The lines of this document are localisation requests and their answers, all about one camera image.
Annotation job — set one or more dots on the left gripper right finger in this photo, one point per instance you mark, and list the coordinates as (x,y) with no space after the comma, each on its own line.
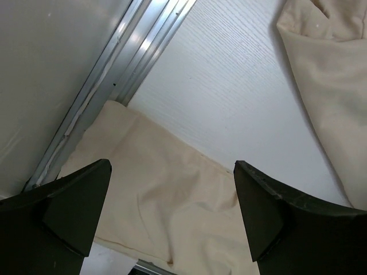
(291,232)

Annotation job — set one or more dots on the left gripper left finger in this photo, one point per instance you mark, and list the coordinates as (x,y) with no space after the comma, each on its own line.
(50,230)

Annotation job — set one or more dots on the beige trousers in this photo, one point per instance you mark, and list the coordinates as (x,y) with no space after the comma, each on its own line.
(280,85)

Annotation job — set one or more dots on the front aluminium rail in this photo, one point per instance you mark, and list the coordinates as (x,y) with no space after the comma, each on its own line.
(145,268)

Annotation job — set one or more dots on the left aluminium frame rail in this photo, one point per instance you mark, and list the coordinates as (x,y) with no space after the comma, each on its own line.
(142,33)

